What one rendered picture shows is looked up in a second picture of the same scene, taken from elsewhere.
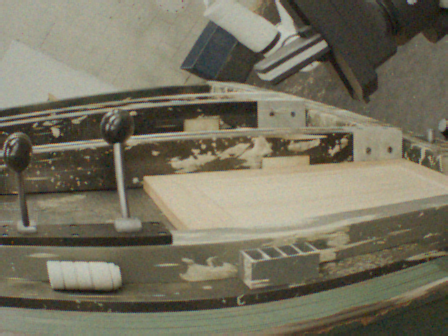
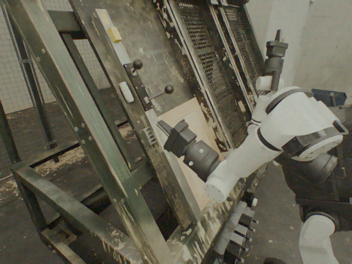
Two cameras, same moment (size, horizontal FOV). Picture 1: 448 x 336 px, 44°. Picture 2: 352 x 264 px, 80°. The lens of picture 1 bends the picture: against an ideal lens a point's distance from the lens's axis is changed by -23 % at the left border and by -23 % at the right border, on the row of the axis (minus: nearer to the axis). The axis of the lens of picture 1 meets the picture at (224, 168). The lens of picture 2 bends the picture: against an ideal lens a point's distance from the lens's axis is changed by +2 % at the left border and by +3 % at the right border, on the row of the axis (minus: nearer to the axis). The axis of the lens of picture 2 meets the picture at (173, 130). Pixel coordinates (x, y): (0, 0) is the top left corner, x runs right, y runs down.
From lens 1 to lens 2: 0.45 m
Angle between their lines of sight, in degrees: 31
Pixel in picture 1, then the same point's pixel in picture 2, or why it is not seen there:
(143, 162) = (199, 95)
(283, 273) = (144, 137)
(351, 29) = (174, 142)
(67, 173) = (188, 73)
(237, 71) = not seen: hidden behind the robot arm
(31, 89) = (285, 27)
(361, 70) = (166, 146)
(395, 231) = (167, 166)
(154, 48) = (322, 75)
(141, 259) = (139, 105)
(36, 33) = (322, 9)
